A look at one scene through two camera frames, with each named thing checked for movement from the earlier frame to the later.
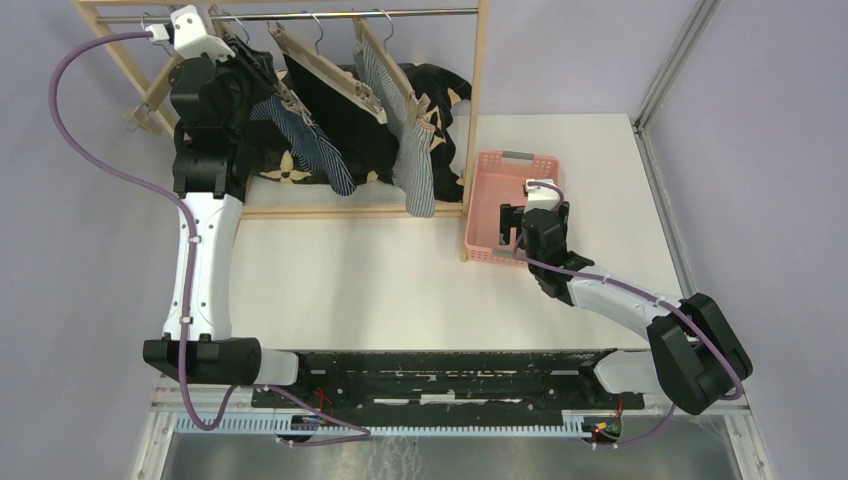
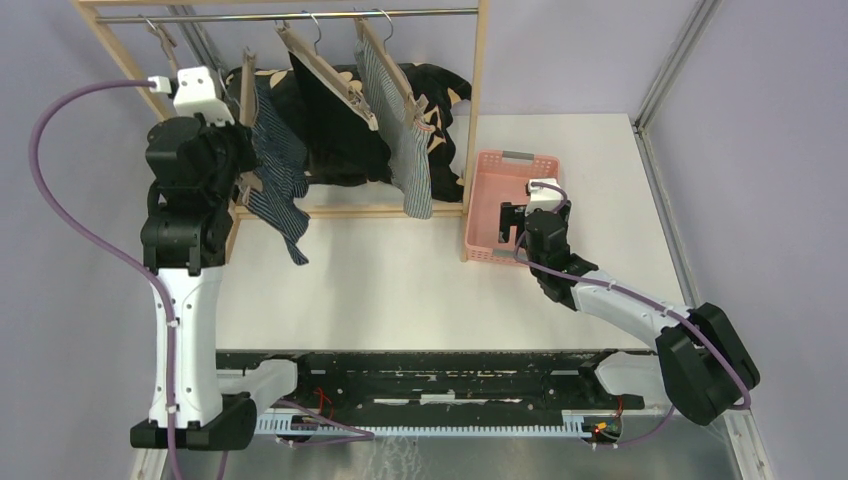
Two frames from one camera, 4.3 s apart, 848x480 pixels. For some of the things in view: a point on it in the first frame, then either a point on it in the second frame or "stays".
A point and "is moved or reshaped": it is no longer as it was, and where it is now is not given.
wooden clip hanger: [224, 31] is moved or reshaped
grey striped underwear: [413, 144] stays
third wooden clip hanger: [412, 103] stays
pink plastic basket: [499, 177] stays
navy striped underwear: [307, 143] to [282, 170]
